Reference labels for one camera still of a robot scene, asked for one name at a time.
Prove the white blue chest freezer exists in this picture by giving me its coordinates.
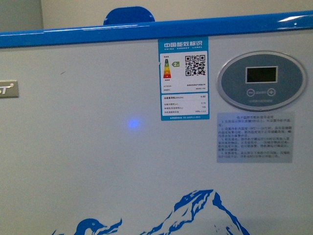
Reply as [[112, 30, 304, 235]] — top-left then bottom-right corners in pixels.
[[0, 11, 313, 235]]

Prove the grey instruction sticker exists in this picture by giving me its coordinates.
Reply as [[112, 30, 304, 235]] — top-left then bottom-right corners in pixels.
[[217, 112, 295, 163]]

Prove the oval temperature control panel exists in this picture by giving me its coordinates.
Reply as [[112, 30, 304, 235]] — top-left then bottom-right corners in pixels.
[[217, 50, 307, 112]]

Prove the silver brand nameplate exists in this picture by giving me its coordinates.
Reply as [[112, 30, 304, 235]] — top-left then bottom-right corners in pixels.
[[0, 80, 19, 98]]

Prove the grey upright display fridge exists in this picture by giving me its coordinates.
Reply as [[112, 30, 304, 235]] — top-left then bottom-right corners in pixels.
[[0, 0, 44, 32]]

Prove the blue energy efficiency label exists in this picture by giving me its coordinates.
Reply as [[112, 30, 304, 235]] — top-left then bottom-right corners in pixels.
[[158, 37, 210, 121]]

